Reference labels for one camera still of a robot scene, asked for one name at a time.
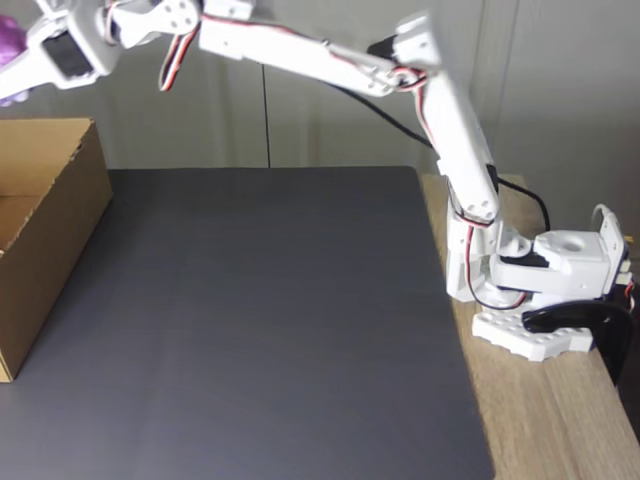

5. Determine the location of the brown cardboard box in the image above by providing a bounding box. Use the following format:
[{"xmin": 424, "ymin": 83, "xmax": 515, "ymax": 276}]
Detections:
[{"xmin": 0, "ymin": 117, "xmax": 114, "ymax": 385}]

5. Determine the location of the thin white cable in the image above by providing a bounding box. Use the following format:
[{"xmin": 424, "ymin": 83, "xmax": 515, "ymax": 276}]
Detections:
[{"xmin": 590, "ymin": 203, "xmax": 619, "ymax": 234}]

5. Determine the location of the dark grey table mat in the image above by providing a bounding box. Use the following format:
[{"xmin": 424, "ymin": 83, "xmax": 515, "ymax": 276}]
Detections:
[{"xmin": 0, "ymin": 166, "xmax": 497, "ymax": 480}]

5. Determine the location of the white panelled cabinet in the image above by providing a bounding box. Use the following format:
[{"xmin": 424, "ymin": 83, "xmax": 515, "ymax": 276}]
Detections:
[{"xmin": 0, "ymin": 0, "xmax": 640, "ymax": 177}]

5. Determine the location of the black table clamp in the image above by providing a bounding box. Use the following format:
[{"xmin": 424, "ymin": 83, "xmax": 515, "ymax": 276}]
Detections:
[{"xmin": 520, "ymin": 300, "xmax": 637, "ymax": 387}]

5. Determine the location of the pink purple bumpy ball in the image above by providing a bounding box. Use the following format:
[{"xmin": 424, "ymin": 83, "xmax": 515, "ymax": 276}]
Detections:
[{"xmin": 0, "ymin": 13, "xmax": 32, "ymax": 109}]

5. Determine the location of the black camera cable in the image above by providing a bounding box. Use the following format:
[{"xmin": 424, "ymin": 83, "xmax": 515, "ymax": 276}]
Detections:
[{"xmin": 324, "ymin": 79, "xmax": 554, "ymax": 234}]

